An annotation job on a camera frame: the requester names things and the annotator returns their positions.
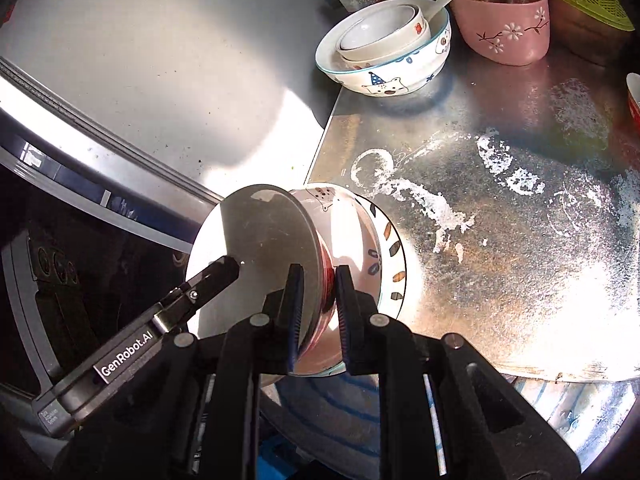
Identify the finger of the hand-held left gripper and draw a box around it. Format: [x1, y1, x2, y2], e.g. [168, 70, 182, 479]
[152, 255, 241, 334]

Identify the small red white bowl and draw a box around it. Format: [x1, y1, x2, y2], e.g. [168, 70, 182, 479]
[189, 184, 351, 377]
[626, 72, 640, 127]

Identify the small white colourful print bowl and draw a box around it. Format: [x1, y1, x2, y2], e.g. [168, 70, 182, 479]
[338, 5, 432, 64]

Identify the large white bear print bowl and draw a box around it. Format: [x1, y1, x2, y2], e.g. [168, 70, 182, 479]
[315, 10, 452, 97]

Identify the metal basin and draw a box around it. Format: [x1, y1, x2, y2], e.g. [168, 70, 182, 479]
[547, 0, 637, 67]

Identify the small plain white bowl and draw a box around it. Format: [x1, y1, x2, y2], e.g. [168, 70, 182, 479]
[340, 5, 419, 52]

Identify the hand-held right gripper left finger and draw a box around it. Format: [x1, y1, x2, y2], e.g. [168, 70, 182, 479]
[65, 262, 307, 480]

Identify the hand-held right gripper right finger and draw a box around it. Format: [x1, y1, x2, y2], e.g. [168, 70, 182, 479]
[333, 265, 582, 480]

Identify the bowl with leaf pattern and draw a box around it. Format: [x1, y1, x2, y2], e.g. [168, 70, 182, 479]
[290, 185, 383, 311]

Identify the white leaf pattern bowl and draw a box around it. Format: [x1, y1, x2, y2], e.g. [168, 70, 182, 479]
[352, 195, 409, 322]

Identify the pink flower print bowl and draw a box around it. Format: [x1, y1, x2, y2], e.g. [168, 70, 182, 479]
[451, 0, 551, 67]

